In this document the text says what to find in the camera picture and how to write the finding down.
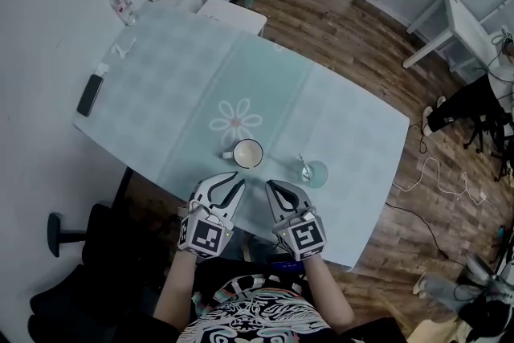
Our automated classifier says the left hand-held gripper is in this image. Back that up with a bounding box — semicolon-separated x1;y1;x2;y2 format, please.
177;170;247;259

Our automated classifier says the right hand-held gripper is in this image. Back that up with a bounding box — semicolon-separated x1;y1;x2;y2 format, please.
264;180;328;263

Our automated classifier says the clear straw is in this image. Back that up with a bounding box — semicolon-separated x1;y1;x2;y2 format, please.
298;152;312;180

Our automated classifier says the clear glass cup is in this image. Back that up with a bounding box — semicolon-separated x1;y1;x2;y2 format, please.
300;160;330;190

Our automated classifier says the person's right forearm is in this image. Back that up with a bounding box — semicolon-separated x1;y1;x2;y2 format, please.
301;255;355;331

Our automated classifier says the person's left forearm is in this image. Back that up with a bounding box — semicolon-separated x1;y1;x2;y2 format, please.
153;251;198;331

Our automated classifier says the white enamel mug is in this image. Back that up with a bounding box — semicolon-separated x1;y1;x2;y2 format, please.
221;138;265;170

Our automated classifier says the pale green flower tablecloth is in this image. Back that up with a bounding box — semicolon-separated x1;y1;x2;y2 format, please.
71;2;411;274

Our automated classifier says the person's patterned shirt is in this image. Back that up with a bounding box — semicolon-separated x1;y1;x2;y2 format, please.
176;272;335;343

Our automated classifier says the black office chair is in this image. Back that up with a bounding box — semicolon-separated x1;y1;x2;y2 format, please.
27;202;180;343

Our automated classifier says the black smartphone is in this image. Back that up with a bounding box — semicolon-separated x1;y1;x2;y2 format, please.
75;73;105;118

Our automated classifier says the small white paper wrapper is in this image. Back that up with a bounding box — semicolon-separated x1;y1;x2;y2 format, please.
109;37;138;59

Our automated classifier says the black swivel chair base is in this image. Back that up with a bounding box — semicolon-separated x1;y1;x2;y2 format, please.
463;111;514;182

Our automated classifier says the clear plastic water bottle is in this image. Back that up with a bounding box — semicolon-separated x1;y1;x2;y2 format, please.
106;0;138;27

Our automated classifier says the white side table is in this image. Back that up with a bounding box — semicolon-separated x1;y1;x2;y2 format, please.
402;0;504;86

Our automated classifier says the black floor cable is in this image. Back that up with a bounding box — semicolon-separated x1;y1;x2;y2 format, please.
384;202;467;267

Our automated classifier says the white floor cable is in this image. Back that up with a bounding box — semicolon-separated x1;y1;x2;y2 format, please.
390;156;501;214

